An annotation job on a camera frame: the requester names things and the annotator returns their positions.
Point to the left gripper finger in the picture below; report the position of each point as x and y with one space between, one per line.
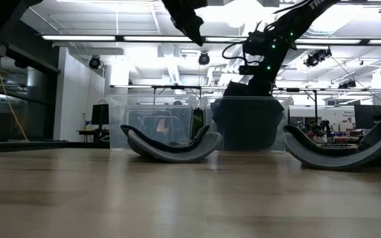
194 28

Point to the dark blue fabric hat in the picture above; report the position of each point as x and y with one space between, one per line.
246 125

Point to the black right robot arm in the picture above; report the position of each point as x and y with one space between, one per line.
293 20

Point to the black ceiling spotlight cluster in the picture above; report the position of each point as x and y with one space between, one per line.
347 84
314 59

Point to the clear plastic bin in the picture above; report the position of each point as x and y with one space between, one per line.
117 132
288 132

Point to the small green houseplant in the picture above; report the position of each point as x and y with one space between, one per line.
310 129

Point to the black computer monitor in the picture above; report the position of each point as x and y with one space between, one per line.
100 114
372 115

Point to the dark office desk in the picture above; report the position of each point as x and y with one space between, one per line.
88 131

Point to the black metal rig frame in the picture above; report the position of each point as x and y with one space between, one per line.
315 105

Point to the black aluminium table frame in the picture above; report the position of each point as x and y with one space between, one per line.
45 144

